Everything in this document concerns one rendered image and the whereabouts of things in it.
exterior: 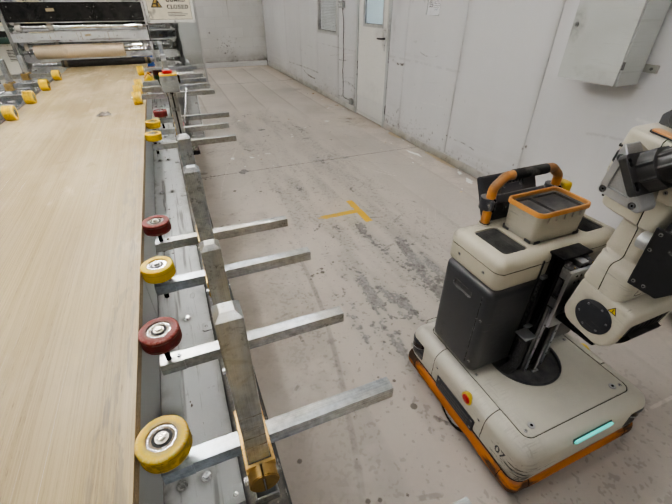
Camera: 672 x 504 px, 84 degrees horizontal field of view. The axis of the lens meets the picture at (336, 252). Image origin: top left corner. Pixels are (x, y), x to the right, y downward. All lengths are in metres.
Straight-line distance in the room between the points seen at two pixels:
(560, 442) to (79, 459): 1.35
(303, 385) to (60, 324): 1.12
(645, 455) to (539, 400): 0.56
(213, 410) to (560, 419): 1.15
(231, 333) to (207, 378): 0.65
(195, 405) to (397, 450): 0.89
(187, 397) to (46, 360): 0.35
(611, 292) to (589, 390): 0.59
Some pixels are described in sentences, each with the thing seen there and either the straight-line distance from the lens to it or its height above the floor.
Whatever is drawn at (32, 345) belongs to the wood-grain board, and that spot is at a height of 0.90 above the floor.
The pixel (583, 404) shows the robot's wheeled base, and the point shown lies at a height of 0.28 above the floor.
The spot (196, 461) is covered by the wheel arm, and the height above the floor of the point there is 0.83.
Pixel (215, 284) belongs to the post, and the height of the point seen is 1.03.
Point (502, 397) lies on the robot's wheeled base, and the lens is 1.57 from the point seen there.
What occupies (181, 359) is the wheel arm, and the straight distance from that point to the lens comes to 0.92.
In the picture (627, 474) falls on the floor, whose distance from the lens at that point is 1.96.
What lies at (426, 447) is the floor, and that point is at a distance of 1.72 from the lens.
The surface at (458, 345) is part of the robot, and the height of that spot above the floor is 0.37.
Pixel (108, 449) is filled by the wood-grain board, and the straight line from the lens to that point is 0.74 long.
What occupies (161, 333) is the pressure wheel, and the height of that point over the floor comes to 0.90.
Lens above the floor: 1.47
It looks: 34 degrees down
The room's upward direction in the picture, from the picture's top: straight up
